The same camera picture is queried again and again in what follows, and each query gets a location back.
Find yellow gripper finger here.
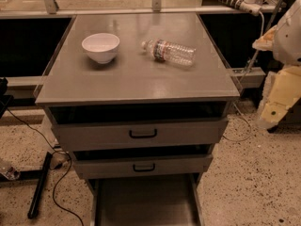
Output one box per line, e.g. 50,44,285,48
252,25,277,51
257,66,301,129

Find clear plastic water bottle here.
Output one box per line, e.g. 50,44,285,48
141,40,196,67

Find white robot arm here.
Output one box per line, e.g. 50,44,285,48
252,0,301,129

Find grey drawer cabinet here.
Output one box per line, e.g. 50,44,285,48
33,12,242,226

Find grey bottom drawer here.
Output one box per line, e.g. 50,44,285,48
89,174,205,226

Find grey drawer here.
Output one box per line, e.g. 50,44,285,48
52,119,228,152
89,174,205,226
73,154,213,179

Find grey top drawer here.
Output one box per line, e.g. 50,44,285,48
52,119,228,152

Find grey middle drawer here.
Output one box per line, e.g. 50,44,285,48
73,154,213,179

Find clear bottle on floor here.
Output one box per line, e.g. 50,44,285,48
0,160,21,181

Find white power strip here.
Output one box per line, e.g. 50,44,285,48
218,0,261,16

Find white ceramic bowl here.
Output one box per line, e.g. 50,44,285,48
82,33,119,64

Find black metal floor stand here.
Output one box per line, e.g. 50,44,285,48
0,153,53,219

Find white power cable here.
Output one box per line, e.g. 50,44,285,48
221,11,266,143

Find metal frame rail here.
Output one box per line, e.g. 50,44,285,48
0,0,288,19

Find black floor cable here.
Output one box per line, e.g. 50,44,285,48
6,106,85,226

